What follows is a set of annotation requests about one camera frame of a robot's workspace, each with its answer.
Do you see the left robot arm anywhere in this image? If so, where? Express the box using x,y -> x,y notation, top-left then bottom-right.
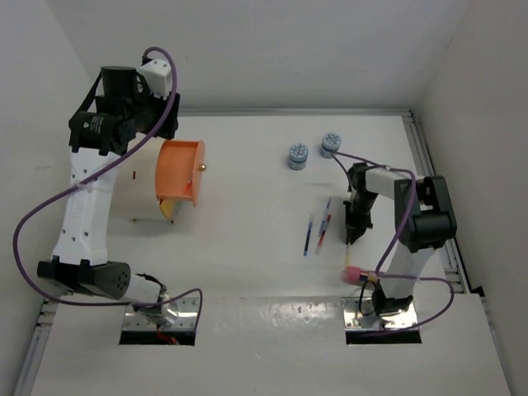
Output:
37,59 -> 179,303

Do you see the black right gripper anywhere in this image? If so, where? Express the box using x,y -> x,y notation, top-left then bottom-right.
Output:
344,193 -> 379,245

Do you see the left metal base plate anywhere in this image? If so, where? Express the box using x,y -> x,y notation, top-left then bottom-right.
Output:
122,297 -> 200,332

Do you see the orange drawer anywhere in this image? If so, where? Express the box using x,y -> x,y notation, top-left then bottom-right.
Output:
154,140 -> 205,206

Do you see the cream cabinet with legs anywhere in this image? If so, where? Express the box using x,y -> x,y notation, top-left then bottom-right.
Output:
111,139 -> 194,223

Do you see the yellow pencil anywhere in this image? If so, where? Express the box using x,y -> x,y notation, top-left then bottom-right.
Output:
344,243 -> 351,270

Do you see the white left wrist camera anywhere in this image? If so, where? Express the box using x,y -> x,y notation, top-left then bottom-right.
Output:
138,59 -> 173,100

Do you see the left blue white jar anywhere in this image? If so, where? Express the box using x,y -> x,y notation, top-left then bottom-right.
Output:
287,143 -> 309,171

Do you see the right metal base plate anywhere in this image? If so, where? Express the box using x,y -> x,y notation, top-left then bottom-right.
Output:
342,296 -> 420,331

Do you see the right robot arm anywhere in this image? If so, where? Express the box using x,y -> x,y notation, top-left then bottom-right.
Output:
343,163 -> 457,316

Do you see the blue gel pen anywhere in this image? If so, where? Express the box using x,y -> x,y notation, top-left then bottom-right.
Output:
303,214 -> 314,257

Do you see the right blue white jar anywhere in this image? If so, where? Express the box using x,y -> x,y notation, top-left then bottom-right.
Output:
319,132 -> 342,158

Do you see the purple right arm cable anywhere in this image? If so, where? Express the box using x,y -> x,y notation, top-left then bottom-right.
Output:
329,151 -> 457,336

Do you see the pink-capped tube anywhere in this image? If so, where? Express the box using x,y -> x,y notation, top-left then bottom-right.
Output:
341,266 -> 379,285

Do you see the red gel pen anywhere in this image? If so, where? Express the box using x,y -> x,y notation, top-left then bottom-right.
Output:
314,214 -> 332,255

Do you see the clear blue-cap pen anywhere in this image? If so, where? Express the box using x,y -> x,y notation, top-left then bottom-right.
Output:
322,196 -> 332,223

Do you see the metal base plate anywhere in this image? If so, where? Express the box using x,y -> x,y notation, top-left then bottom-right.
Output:
122,297 -> 200,332
342,296 -> 420,331

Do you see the blue white jar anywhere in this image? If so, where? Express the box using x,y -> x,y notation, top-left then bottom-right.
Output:
319,132 -> 342,158
287,143 -> 309,171

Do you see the yellow object under drawer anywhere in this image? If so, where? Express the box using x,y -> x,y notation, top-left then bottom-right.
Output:
158,199 -> 176,221

